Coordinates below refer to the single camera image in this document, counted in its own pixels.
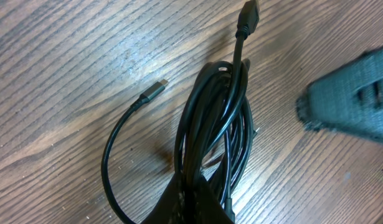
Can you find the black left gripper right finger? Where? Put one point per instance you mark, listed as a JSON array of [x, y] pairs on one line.
[[208, 209]]

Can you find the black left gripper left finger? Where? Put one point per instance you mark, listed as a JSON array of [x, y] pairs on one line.
[[170, 207]]

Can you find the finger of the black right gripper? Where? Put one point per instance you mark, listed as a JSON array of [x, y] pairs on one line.
[[349, 99]]

